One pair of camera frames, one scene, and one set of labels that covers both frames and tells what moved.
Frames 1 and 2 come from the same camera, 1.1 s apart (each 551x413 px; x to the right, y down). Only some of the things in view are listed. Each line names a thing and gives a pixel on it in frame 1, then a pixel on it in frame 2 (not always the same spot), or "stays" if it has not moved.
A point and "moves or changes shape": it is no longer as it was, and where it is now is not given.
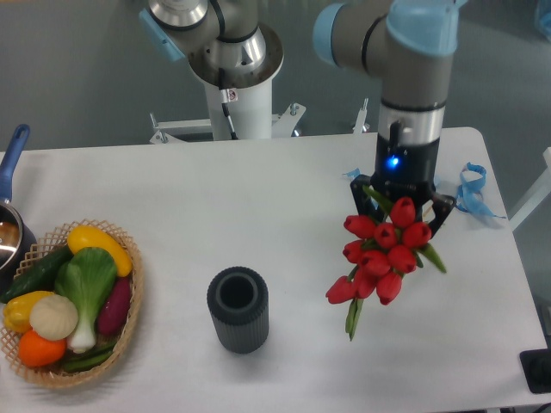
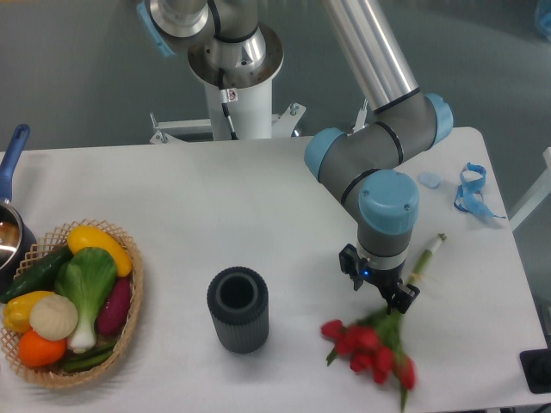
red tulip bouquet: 384,249 moves or changes shape
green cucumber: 40,276 stays
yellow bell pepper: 16,310 stays
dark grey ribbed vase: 238,298 stays
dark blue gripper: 404,170 -> 386,280
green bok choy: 86,277 stays
